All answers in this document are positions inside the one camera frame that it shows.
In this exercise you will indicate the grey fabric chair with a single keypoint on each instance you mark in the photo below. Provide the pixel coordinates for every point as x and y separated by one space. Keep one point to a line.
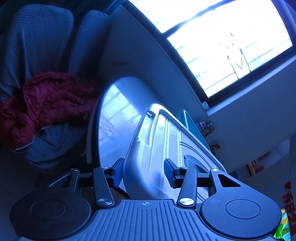
87 39
34 46

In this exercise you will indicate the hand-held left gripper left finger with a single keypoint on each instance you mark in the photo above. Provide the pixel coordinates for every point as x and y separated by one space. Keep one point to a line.
118 173

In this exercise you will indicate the wooden wall shelf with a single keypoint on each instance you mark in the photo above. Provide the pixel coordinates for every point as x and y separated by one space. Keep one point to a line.
254 166

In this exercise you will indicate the white plastic tray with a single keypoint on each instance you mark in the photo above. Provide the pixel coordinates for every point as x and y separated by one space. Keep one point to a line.
159 148

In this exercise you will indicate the red quilted jacket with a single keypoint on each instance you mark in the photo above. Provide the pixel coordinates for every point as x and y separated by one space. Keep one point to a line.
46 102

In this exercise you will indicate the teal plastic storage box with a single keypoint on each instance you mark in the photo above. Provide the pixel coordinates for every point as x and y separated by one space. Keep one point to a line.
196 129

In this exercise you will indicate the red wall decoration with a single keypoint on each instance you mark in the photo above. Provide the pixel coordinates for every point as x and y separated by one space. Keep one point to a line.
290 197

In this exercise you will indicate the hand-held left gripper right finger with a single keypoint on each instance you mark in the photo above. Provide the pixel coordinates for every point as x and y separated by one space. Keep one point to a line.
169 173

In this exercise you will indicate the cartoon figure standee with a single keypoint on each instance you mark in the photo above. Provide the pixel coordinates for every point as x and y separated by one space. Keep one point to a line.
283 226

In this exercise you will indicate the bright window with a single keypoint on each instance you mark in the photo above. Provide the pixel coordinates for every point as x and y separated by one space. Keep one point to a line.
222 39

